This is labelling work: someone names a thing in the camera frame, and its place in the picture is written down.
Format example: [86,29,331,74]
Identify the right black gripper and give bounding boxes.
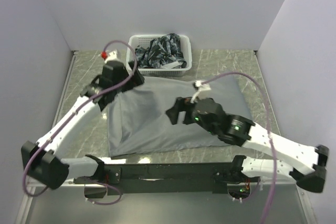
[165,96,218,135]

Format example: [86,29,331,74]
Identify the grey pillowcase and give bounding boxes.
[107,74,254,159]

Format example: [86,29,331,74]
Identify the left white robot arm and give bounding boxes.
[21,60,144,189]

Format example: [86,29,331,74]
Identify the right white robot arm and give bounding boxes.
[165,97,329,193]

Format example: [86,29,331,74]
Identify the white plastic basket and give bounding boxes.
[129,35,192,77]

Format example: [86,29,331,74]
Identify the dark patterned cloth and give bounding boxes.
[135,33,187,69]

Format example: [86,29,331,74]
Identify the black base beam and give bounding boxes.
[73,162,263,198]

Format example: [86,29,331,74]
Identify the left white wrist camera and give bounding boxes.
[101,50,121,63]

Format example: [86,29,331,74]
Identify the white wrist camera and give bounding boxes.
[101,50,121,63]
[190,80,212,103]

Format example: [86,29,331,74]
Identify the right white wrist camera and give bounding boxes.
[190,80,212,103]

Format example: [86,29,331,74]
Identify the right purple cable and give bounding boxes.
[202,72,278,224]

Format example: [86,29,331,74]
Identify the purple cable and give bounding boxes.
[22,40,138,206]
[202,72,278,224]

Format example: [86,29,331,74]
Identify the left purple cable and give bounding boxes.
[22,40,138,206]

